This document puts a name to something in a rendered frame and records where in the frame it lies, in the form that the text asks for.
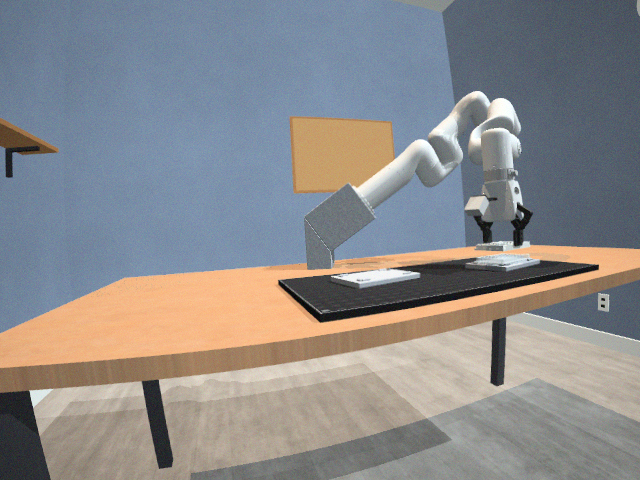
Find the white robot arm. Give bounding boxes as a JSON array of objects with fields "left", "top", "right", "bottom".
[{"left": 353, "top": 91, "right": 521, "bottom": 216}]

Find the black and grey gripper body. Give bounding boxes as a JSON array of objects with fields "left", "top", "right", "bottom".
[{"left": 482, "top": 179, "right": 524, "bottom": 222}]

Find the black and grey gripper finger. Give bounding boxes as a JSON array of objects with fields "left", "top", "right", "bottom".
[
  {"left": 510, "top": 203, "right": 533, "bottom": 246},
  {"left": 474, "top": 216, "right": 493, "bottom": 244}
]

